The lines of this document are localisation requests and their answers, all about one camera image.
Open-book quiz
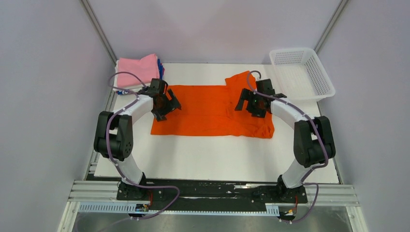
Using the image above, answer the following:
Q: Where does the orange t-shirt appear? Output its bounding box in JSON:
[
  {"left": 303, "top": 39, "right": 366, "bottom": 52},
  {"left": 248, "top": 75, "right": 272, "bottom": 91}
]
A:
[{"left": 150, "top": 71, "right": 275, "bottom": 139}]

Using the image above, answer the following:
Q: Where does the right corner metal post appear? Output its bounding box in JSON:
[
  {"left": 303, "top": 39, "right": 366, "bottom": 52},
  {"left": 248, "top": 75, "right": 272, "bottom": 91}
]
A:
[{"left": 314, "top": 0, "right": 350, "bottom": 54}]

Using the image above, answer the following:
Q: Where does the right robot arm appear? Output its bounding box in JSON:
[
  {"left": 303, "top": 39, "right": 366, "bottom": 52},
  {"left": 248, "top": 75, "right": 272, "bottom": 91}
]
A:
[{"left": 235, "top": 79, "right": 336, "bottom": 202}]

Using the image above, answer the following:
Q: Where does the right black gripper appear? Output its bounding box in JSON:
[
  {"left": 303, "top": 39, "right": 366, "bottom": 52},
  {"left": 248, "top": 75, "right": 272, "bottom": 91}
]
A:
[{"left": 235, "top": 88, "right": 266, "bottom": 118}]

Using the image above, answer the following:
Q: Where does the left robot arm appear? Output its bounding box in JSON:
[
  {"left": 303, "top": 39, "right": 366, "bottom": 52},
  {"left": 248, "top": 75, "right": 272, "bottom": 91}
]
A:
[{"left": 94, "top": 79, "right": 181, "bottom": 200}]

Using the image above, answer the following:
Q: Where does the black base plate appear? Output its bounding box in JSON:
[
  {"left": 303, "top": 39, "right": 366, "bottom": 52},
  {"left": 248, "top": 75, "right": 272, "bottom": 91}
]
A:
[{"left": 85, "top": 173, "right": 308, "bottom": 214}]

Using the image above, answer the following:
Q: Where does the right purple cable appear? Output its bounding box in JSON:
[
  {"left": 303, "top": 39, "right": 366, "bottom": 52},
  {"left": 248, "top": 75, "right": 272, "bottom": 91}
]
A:
[{"left": 246, "top": 70, "right": 330, "bottom": 223}]

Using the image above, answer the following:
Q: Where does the white plastic basket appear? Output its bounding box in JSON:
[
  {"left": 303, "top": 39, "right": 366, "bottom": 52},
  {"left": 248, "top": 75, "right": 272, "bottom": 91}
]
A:
[{"left": 269, "top": 47, "right": 336, "bottom": 102}]

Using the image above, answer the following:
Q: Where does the left corner metal post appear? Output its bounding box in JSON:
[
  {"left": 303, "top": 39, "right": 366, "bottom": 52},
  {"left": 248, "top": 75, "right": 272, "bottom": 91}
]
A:
[{"left": 79, "top": 0, "right": 117, "bottom": 66}]

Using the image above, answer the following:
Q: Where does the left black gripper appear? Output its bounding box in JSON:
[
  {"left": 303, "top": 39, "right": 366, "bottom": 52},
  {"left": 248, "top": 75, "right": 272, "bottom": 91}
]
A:
[{"left": 152, "top": 89, "right": 181, "bottom": 122}]

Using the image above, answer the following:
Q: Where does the aluminium frame rail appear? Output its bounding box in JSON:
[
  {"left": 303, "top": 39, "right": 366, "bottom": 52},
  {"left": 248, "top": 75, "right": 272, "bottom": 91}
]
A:
[{"left": 58, "top": 180, "right": 366, "bottom": 232}]

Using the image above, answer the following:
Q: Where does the white slotted cable duct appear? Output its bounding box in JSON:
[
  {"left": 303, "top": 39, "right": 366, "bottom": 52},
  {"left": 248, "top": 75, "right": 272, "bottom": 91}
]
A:
[{"left": 78, "top": 202, "right": 280, "bottom": 217}]

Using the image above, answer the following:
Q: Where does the blue folded t-shirt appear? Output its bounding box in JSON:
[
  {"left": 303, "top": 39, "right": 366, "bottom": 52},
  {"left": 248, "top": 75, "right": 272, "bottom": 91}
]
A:
[{"left": 116, "top": 58, "right": 165, "bottom": 95}]

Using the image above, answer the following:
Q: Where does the corner metal post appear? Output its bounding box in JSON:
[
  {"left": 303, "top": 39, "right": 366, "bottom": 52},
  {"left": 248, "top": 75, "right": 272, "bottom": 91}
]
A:
[
  {"left": 314, "top": 0, "right": 350, "bottom": 54},
  {"left": 79, "top": 0, "right": 117, "bottom": 66}
]

